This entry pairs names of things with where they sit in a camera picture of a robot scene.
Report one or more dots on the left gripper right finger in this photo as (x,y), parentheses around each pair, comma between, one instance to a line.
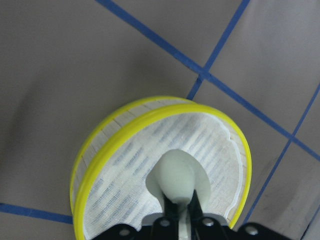
(194,209)

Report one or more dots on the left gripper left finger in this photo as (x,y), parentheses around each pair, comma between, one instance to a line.
(170,210)

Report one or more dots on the white steamed bun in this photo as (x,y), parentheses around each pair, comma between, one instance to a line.
(173,176)

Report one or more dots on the yellow bamboo steamer basket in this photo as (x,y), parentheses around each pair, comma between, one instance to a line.
(159,148)

